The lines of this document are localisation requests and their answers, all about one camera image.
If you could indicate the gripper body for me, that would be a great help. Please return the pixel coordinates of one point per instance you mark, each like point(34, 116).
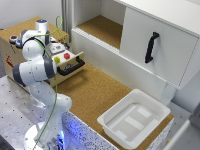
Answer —
point(57, 48)

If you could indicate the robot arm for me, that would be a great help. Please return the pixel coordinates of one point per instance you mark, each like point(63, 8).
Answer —
point(35, 70)

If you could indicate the yellow block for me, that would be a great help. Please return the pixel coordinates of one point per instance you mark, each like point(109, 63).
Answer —
point(57, 59)

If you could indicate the wooden drawer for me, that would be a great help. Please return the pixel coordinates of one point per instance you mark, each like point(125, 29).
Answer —
point(74, 57)

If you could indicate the blue button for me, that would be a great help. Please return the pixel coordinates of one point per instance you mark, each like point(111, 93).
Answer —
point(18, 42)

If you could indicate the white cabinet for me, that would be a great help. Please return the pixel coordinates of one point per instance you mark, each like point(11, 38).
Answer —
point(100, 56)

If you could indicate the red button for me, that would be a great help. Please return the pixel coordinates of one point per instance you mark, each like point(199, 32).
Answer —
point(13, 38)

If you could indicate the white plastic box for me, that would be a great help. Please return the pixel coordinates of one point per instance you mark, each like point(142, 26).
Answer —
point(133, 118)

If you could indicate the white sliding door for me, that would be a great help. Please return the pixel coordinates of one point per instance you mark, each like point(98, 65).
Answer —
point(173, 50)

